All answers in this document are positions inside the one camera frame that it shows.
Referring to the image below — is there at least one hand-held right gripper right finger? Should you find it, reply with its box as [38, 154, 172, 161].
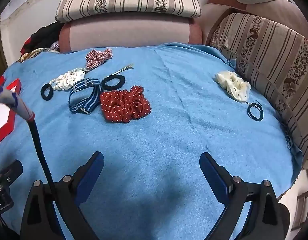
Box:
[199, 152, 282, 240]

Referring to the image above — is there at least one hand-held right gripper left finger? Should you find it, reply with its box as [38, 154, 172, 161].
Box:
[19, 151, 105, 240]

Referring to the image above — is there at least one red dotted scrunchie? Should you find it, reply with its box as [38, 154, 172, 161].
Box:
[99, 85, 152, 124]

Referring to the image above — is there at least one blue hair tie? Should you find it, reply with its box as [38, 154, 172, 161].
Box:
[68, 78, 103, 116]

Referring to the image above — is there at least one thick black hair tie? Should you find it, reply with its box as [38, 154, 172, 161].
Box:
[101, 74, 126, 92]

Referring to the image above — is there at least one small black hair tie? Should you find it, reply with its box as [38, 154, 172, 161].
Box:
[40, 83, 56, 102]

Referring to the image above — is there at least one white floral scrunchie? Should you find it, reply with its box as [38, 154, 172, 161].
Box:
[54, 70, 86, 92]

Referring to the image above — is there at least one white pearl bracelet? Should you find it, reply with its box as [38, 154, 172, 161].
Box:
[49, 67, 91, 91]

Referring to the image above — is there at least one metal hair pin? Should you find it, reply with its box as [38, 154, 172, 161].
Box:
[107, 63, 135, 77]

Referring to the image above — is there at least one red-rimmed white tray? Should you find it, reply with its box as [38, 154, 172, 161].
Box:
[0, 78, 22, 147]

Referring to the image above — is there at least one red checked scrunchie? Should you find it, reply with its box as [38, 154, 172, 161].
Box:
[85, 48, 113, 70]

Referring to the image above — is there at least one blue blanket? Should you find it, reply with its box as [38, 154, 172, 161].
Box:
[0, 42, 304, 240]

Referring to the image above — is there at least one cream scrunchie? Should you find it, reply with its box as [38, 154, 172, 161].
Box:
[215, 70, 252, 103]

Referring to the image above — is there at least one yellowish patterned cloth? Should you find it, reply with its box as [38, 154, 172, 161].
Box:
[18, 47, 60, 63]

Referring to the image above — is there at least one striped floral cushion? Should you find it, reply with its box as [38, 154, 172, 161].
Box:
[55, 0, 202, 23]
[208, 12, 308, 171]

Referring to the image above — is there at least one dark clothes pile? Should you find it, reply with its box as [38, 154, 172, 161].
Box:
[20, 22, 64, 55]

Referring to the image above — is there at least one black cable with wrapped sleeve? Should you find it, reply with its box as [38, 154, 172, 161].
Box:
[0, 82, 56, 185]

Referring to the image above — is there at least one thin dark hair tie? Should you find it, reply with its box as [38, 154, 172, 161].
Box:
[245, 100, 265, 122]

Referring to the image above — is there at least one brown wooden frame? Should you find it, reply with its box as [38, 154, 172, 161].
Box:
[292, 187, 308, 231]

